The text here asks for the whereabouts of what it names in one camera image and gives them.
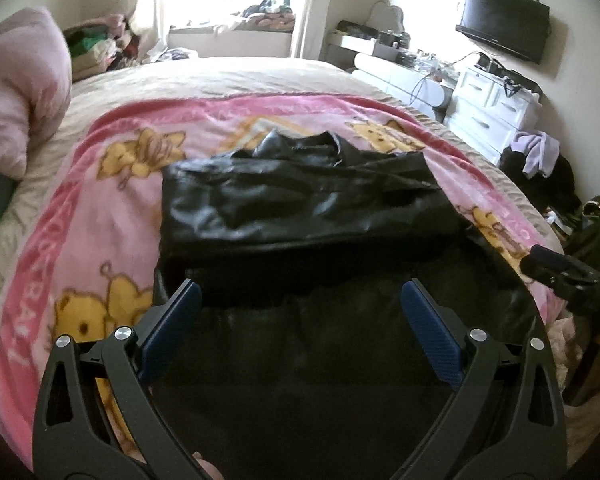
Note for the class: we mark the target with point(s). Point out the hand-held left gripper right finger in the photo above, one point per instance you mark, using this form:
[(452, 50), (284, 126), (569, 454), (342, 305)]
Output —
[(430, 330)]

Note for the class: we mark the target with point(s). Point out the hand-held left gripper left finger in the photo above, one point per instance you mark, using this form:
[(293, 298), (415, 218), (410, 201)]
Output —
[(172, 330)]

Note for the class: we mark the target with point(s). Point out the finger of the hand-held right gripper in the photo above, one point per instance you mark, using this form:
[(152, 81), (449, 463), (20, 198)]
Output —
[(555, 257), (550, 277)]

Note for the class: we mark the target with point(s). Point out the black leather jacket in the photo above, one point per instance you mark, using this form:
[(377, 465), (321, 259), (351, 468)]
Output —
[(290, 210)]

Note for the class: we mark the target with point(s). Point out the pile of folded clothes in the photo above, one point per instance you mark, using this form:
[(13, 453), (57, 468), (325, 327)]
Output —
[(97, 45)]

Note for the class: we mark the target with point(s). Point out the clothes on window sill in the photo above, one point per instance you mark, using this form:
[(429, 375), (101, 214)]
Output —
[(267, 15)]

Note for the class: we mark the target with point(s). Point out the dark green cloth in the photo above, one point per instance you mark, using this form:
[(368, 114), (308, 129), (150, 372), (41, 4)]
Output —
[(597, 240)]

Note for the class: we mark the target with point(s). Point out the cream fluffy plush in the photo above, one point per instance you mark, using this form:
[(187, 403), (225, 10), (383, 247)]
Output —
[(562, 350)]

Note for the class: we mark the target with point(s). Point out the light purple cloth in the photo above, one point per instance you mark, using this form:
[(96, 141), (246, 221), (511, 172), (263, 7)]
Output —
[(537, 152)]

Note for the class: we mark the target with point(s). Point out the pink bear printed blanket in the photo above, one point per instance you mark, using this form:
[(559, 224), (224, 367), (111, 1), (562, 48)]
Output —
[(105, 220)]

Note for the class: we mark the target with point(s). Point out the white drawer dresser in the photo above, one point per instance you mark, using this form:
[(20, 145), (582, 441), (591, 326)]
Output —
[(485, 110)]

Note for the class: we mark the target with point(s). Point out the white desk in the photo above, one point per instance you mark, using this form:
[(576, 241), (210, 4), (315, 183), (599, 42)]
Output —
[(395, 72)]

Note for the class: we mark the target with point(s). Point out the bed with beige sheet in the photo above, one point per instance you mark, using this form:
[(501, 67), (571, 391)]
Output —
[(230, 77)]

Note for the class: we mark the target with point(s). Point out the pink quilt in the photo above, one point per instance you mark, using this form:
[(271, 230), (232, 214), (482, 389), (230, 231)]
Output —
[(15, 90)]

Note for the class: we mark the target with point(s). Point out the cloud shaped mirror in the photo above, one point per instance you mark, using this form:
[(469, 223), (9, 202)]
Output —
[(387, 17)]

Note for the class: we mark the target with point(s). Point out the white curtain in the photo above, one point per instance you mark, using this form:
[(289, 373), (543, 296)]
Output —
[(152, 5)]

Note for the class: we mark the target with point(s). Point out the black wall television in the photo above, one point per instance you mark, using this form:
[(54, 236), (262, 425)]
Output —
[(505, 22)]

